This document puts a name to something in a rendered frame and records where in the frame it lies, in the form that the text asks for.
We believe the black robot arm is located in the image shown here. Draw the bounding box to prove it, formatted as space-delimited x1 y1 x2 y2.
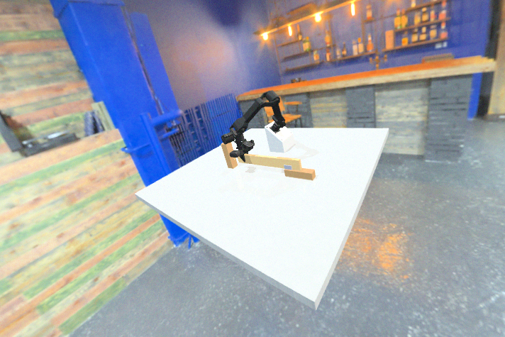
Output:
221 90 286 151

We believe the long light-wood rail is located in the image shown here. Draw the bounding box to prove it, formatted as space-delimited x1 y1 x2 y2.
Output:
238 154 302 171

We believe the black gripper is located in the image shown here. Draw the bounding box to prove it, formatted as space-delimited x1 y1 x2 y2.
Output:
229 138 249 162

